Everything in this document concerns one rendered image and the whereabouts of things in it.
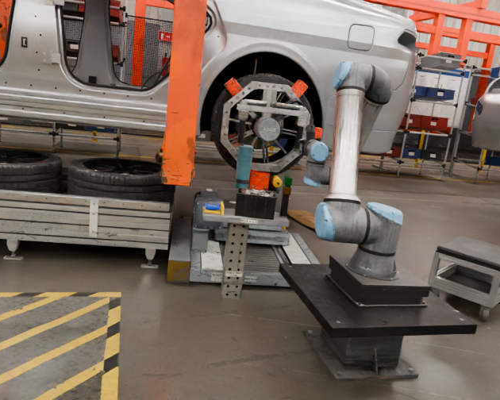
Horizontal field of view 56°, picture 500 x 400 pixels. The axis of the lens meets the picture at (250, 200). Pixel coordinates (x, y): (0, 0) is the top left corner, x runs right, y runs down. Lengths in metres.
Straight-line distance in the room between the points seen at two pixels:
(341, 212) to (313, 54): 1.50
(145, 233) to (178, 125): 0.66
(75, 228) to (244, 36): 1.52
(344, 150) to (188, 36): 1.05
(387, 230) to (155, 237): 1.37
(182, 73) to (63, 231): 1.09
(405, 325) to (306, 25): 1.98
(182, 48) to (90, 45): 2.44
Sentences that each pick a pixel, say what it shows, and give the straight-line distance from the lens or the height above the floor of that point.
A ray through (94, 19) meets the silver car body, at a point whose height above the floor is 1.55.
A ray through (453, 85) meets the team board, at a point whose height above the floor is 1.57.
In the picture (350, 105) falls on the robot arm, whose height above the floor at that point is 1.05.
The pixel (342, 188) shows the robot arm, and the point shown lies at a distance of 1.87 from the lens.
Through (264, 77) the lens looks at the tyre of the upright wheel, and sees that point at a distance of 2.99.
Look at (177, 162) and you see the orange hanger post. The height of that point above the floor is 0.65.
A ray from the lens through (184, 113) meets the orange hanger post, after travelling 2.50.
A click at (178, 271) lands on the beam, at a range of 2.59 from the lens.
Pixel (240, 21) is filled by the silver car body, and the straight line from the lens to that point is 3.05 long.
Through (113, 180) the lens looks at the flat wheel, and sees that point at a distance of 2.78.
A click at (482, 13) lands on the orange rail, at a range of 11.27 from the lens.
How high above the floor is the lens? 1.05
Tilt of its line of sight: 13 degrees down
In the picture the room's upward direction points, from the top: 7 degrees clockwise
